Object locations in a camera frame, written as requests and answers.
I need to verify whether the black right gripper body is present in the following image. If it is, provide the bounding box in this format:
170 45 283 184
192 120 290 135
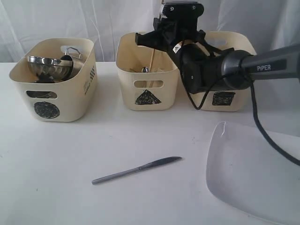
167 43 234 94

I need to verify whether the wooden chopstick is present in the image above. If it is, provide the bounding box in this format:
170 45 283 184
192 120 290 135
142 80 164 88
149 49 156 72

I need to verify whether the long steel spoon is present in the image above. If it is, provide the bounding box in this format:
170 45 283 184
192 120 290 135
142 67 150 88

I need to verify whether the steel mug with folding handle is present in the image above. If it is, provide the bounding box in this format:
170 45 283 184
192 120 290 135
61 47 85 80

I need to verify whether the steel table knife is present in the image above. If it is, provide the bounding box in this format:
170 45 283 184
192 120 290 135
91 156 183 185

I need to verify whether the white rectangular plate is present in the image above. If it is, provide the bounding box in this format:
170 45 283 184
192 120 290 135
206 121 300 225

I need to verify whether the large stainless steel bowl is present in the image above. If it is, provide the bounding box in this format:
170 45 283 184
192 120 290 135
26 56 73 81

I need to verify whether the small steel cup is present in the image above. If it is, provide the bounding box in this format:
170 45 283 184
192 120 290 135
26 76 57 99

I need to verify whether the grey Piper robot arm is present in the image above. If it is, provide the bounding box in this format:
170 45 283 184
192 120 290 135
135 18 300 94

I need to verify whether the cream bin with square mark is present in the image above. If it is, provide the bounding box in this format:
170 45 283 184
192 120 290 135
185 31 256 112

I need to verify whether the cream bin with triangle mark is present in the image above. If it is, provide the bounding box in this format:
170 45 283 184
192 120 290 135
116 32 179 111

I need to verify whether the white backdrop curtain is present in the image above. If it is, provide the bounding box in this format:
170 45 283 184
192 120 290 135
0 0 300 62

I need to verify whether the cream bin with circle mark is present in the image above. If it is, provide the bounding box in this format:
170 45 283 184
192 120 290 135
9 38 98 122

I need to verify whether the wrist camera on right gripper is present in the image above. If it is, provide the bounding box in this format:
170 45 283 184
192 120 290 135
160 1 204 33

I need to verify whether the black cable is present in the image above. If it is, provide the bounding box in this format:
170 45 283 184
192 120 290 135
180 70 300 167

